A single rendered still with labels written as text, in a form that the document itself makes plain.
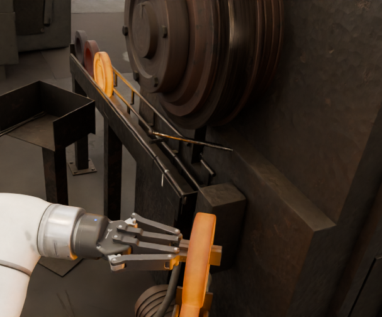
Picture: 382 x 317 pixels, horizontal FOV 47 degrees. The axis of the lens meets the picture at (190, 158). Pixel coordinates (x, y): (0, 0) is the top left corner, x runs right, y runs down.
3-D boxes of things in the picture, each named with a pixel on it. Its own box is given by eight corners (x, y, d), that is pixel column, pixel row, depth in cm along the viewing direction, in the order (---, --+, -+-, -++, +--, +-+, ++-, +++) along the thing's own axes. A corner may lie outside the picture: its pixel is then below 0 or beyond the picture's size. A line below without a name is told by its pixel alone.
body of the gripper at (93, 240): (91, 234, 81) (141, 242, 80) (73, 268, 74) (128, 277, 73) (89, 202, 77) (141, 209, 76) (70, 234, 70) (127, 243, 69)
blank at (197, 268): (219, 197, 77) (200, 194, 78) (209, 253, 64) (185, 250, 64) (210, 265, 85) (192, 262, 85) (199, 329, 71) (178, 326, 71)
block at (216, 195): (221, 248, 123) (235, 178, 110) (235, 269, 117) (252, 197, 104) (186, 258, 119) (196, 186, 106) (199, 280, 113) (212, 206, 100)
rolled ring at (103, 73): (90, 60, 189) (98, 60, 190) (98, 102, 188) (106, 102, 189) (99, 44, 172) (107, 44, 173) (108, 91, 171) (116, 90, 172)
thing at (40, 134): (51, 225, 204) (39, 79, 166) (97, 249, 195) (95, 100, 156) (16, 251, 189) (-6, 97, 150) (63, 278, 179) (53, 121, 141)
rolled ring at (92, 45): (93, 46, 182) (101, 46, 184) (82, 35, 197) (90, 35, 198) (94, 89, 191) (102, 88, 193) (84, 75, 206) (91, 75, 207)
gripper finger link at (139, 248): (113, 233, 73) (111, 238, 72) (180, 244, 72) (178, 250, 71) (114, 250, 75) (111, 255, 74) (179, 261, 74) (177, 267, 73)
